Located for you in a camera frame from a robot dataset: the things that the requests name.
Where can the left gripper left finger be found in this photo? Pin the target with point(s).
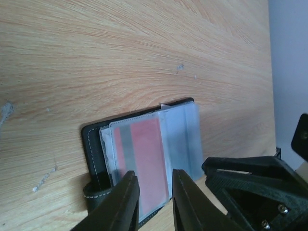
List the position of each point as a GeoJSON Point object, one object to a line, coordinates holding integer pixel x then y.
{"type": "Point", "coordinates": [119, 211]}

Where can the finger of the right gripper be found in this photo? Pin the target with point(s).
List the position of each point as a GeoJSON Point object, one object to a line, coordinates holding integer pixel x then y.
{"type": "Point", "coordinates": [259, 193]}

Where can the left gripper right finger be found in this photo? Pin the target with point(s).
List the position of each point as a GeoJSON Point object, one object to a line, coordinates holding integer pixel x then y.
{"type": "Point", "coordinates": [193, 211]}

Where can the black leather card holder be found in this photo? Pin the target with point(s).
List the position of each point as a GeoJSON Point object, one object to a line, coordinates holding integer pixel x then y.
{"type": "Point", "coordinates": [179, 123]}

